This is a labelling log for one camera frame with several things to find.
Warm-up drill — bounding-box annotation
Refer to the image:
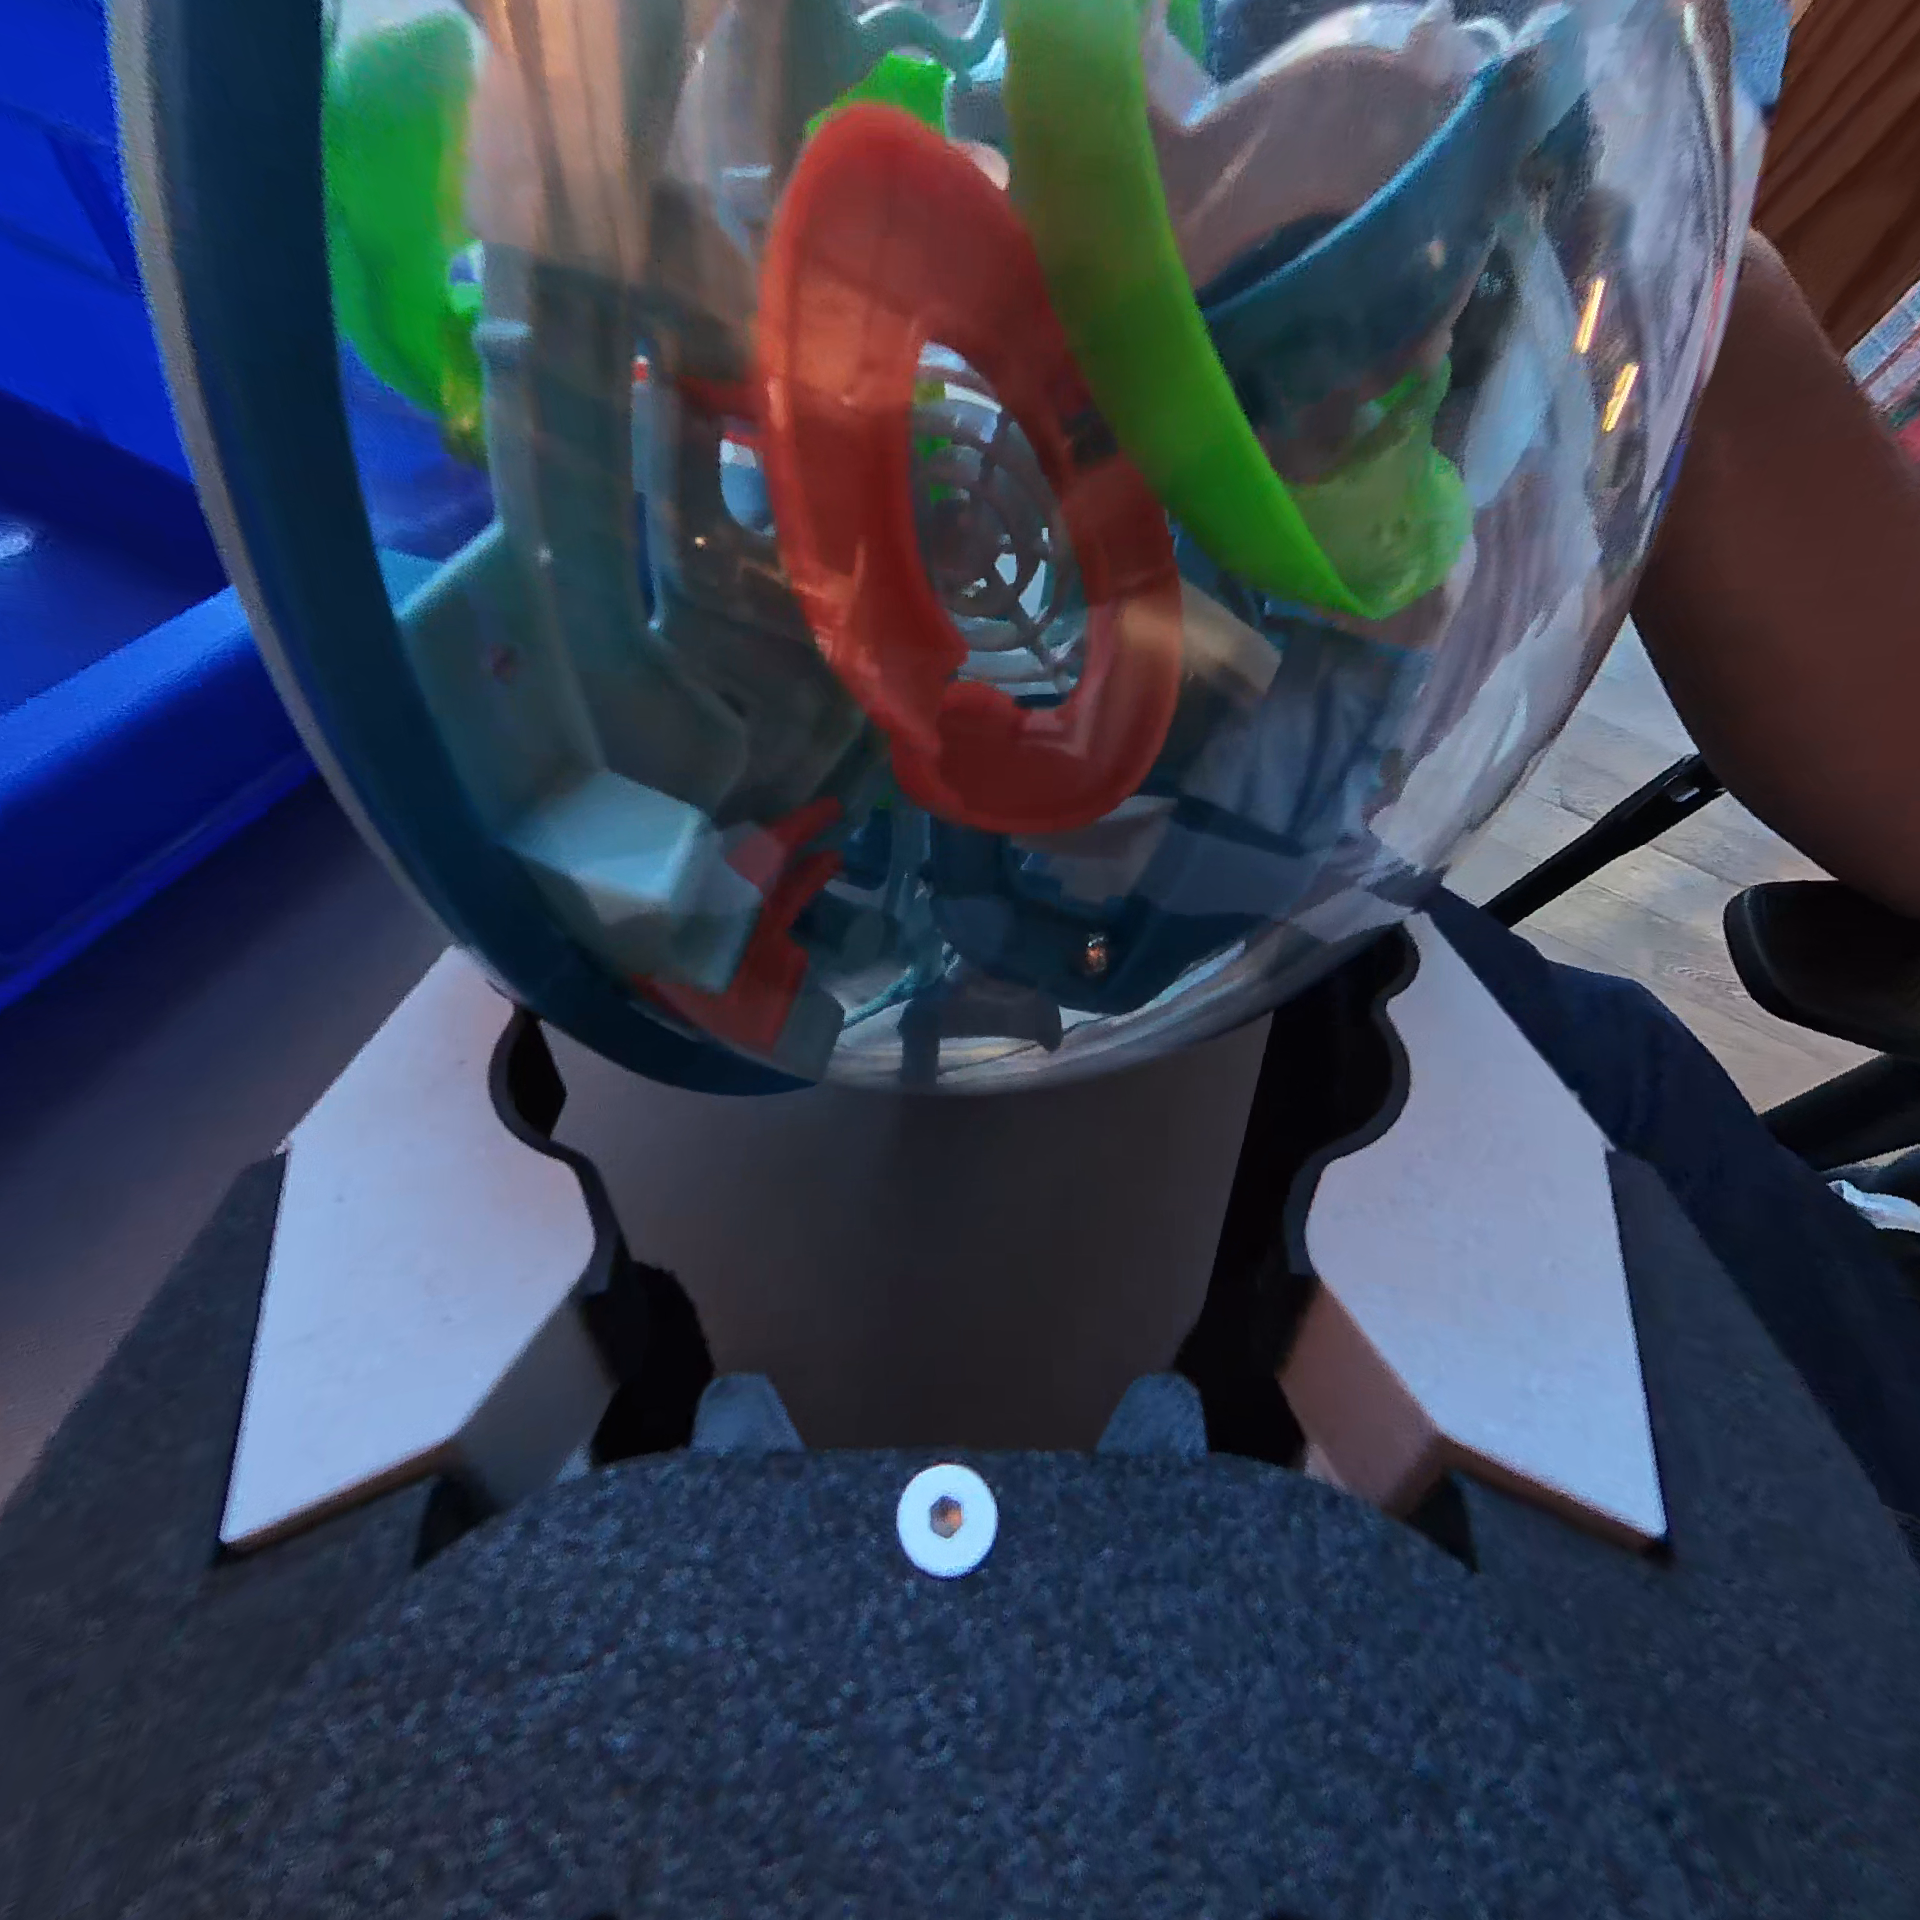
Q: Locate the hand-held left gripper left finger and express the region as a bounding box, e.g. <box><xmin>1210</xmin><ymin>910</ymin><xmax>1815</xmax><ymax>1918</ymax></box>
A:
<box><xmin>218</xmin><ymin>949</ymin><xmax>625</xmax><ymax>1553</ymax></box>

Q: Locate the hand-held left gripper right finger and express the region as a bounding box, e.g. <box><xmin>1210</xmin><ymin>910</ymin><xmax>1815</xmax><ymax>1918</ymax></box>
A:
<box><xmin>1274</xmin><ymin>926</ymin><xmax>1671</xmax><ymax>1549</ymax></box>

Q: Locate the clear plastic maze ball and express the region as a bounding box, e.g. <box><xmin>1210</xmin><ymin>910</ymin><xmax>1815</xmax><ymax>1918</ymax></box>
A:
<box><xmin>110</xmin><ymin>0</ymin><xmax>1775</xmax><ymax>1100</ymax></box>

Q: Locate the person's right forearm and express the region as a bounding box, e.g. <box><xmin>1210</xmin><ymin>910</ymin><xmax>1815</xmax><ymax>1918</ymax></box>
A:
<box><xmin>1627</xmin><ymin>225</ymin><xmax>1920</xmax><ymax>889</ymax></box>

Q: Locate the person's blue jeans leg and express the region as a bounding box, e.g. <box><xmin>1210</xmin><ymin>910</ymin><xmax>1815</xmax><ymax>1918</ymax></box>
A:
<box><xmin>1177</xmin><ymin>889</ymin><xmax>1920</xmax><ymax>1560</ymax></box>

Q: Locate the person's white shirt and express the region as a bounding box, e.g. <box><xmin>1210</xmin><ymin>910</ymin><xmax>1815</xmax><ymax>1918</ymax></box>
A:
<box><xmin>1827</xmin><ymin>1154</ymin><xmax>1920</xmax><ymax>1235</ymax></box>

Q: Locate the black office chair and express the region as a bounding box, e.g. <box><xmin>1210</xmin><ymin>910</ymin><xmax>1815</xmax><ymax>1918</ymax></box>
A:
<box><xmin>1481</xmin><ymin>754</ymin><xmax>1920</xmax><ymax>1174</ymax></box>

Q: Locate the blue plastic bin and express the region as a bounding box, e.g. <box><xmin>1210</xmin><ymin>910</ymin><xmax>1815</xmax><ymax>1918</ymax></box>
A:
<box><xmin>0</xmin><ymin>0</ymin><xmax>499</xmax><ymax>1012</ymax></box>

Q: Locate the wooden table leg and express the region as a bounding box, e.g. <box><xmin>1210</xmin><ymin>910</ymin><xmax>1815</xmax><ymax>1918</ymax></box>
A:
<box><xmin>1749</xmin><ymin>0</ymin><xmax>1920</xmax><ymax>350</ymax></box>

